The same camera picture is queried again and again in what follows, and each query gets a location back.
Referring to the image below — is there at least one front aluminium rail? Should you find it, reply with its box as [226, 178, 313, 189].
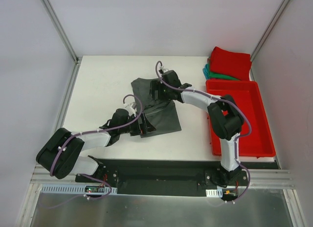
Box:
[30, 165, 296, 189]

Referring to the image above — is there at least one left white cable duct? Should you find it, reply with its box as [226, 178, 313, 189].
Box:
[41, 184, 117, 195]

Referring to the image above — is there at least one folded green t shirt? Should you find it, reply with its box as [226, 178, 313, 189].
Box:
[208, 71, 239, 81]

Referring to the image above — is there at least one left aluminium frame post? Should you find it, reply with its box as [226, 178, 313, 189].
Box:
[40, 0, 79, 64]

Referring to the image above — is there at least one right white cable duct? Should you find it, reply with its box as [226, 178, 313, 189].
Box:
[205, 189, 223, 198]

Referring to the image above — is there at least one dark grey t shirt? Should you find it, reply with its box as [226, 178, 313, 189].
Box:
[131, 78, 181, 138]

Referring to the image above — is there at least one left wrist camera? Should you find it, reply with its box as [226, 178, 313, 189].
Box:
[110, 102, 136, 128]

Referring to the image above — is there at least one folded teal t shirt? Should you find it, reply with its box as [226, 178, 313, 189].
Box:
[202, 63, 210, 80]

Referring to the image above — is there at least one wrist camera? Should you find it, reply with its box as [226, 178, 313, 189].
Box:
[159, 69, 181, 88]
[110, 102, 136, 128]

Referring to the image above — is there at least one right aluminium frame post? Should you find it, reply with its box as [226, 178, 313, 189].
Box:
[250, 0, 292, 62]

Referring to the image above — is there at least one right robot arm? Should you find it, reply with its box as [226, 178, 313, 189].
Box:
[150, 80, 245, 185]

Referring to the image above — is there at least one white cable duct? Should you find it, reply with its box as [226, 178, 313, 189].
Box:
[205, 189, 223, 198]
[41, 184, 117, 195]

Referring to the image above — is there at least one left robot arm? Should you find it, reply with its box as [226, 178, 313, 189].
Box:
[36, 109, 156, 182]

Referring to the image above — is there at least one aluminium frame post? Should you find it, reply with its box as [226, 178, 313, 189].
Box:
[250, 0, 292, 62]
[40, 0, 79, 64]

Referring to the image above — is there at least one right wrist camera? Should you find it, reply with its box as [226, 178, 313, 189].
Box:
[159, 69, 181, 88]

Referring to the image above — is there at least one red plastic bin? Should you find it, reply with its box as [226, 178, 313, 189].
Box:
[206, 80, 276, 158]

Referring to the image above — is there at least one folded red t shirt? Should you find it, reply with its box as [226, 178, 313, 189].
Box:
[208, 46, 252, 81]

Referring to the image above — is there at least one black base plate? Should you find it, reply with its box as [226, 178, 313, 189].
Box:
[75, 158, 247, 196]

